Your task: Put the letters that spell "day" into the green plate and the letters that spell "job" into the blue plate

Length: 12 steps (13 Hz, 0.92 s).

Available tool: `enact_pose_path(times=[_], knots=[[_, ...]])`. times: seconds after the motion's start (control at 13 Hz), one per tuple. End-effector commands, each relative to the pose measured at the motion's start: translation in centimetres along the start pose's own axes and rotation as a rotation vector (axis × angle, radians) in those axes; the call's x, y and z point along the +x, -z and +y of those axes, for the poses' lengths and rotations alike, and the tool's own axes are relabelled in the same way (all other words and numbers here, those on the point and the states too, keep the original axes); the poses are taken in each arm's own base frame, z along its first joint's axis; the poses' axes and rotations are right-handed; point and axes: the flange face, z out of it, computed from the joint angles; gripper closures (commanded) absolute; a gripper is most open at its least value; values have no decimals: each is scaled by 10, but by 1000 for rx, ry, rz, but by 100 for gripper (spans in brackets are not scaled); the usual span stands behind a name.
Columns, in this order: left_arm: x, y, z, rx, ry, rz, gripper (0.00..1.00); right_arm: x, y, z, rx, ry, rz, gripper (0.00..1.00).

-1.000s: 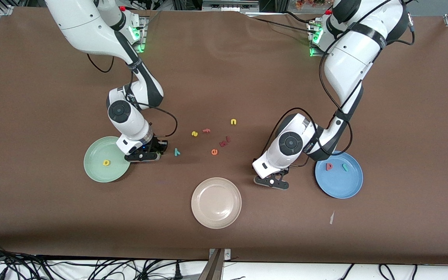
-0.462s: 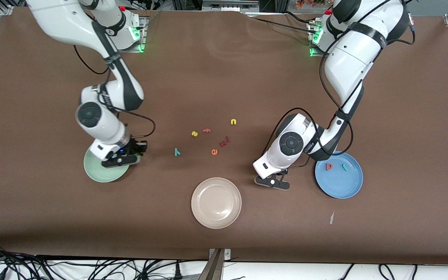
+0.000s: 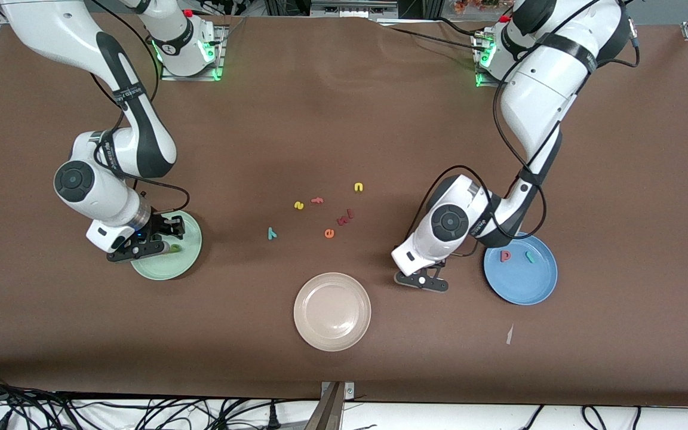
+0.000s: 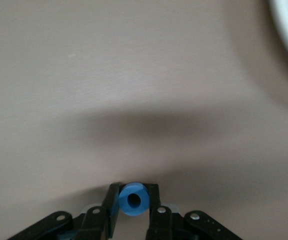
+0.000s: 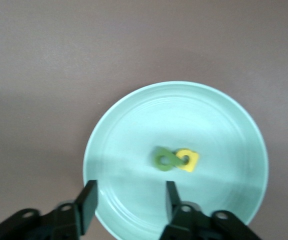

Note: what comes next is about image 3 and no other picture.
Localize green plate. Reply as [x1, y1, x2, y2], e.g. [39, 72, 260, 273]
[130, 210, 203, 281]

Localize beige plate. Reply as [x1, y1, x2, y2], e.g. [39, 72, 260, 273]
[293, 272, 372, 352]

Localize blue plate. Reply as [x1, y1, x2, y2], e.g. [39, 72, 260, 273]
[483, 232, 558, 306]

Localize brown paper table cover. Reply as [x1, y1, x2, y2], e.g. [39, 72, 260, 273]
[0, 11, 688, 407]

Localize orange artificial flowers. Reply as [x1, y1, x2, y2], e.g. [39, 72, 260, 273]
[454, 0, 515, 16]

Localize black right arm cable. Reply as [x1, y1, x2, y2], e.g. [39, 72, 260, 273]
[87, 0, 191, 216]

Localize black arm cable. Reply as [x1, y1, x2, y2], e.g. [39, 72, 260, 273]
[87, 0, 191, 216]
[404, 0, 640, 242]

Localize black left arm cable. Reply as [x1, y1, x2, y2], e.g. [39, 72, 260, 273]
[404, 0, 640, 242]

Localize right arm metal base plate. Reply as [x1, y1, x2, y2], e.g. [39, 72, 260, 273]
[161, 25, 226, 82]

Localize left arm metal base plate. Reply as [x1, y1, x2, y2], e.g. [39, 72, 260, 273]
[474, 33, 503, 90]

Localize metal clamp post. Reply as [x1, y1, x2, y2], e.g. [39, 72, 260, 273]
[304, 381, 355, 430]

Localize black base power cable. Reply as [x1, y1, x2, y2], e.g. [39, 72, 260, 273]
[380, 18, 491, 54]

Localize aluminium frame structure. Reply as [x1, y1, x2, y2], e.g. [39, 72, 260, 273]
[263, 0, 440, 19]

